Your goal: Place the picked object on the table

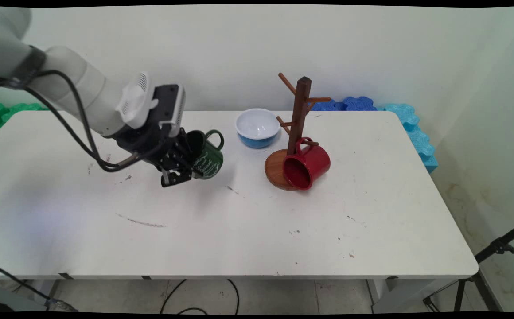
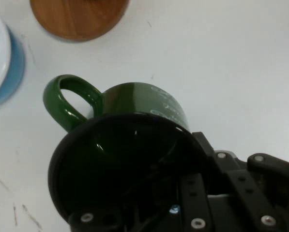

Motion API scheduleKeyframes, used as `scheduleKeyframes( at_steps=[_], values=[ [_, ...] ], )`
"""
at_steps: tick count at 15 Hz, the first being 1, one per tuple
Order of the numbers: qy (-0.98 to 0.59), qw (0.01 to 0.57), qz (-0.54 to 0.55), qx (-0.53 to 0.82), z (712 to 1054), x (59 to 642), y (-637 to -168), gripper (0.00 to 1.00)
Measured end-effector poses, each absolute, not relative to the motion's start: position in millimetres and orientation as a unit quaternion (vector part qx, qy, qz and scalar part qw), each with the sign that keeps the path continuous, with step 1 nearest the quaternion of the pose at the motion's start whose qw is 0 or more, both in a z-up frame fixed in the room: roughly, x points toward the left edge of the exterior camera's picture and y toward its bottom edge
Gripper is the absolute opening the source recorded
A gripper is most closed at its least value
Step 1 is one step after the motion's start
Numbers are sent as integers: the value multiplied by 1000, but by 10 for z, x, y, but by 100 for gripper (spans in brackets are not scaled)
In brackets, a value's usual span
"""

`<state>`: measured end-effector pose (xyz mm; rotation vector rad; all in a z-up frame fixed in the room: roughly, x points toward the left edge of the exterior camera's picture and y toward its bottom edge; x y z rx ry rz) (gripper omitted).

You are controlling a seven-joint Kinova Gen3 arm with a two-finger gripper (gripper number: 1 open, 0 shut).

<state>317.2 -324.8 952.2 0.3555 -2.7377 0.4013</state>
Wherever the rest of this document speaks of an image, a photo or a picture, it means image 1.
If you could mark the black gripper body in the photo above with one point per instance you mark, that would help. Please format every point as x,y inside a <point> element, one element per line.
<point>144,141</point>

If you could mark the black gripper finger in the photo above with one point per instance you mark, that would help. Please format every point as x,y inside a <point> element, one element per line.
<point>175,177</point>
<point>185,148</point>

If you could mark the green enamel mug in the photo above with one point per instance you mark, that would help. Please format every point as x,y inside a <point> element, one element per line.
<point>210,161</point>

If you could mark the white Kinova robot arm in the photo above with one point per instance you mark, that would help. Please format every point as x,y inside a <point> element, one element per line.
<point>75,84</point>

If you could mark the blue and white bowl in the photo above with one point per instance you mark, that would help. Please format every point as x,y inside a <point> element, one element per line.
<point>257,126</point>

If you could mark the wooden mug tree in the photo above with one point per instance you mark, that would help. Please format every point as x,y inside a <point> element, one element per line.
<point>301,102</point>

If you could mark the red enamel mug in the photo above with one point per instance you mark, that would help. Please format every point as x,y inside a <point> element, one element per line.
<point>314,164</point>

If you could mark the grey table leg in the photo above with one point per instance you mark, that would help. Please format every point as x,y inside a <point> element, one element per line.
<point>53,288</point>

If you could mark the dark blue foam mat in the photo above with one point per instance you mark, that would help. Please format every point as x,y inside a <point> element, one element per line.
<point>354,103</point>

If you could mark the cyan foam mat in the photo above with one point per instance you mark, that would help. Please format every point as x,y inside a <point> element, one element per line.
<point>416,133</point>

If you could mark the white table leg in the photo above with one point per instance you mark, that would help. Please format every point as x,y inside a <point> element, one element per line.
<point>399,292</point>

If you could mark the black tripod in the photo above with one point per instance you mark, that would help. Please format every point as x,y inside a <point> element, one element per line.
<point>498,245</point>

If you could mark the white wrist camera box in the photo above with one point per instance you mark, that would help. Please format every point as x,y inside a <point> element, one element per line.
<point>173,106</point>

